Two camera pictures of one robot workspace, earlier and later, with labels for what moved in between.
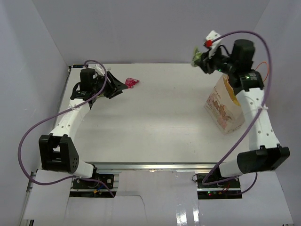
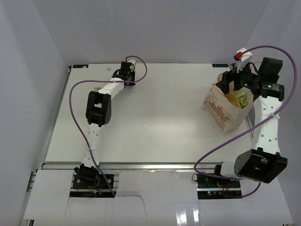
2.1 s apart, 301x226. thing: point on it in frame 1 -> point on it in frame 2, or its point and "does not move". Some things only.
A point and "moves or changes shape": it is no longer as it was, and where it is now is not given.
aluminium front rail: (152, 166) does not move
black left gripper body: (98, 86) -> (131, 76)
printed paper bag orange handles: (223, 108) does not move
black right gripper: (205, 61) -> (231, 76)
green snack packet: (197, 57) moves or changes shape
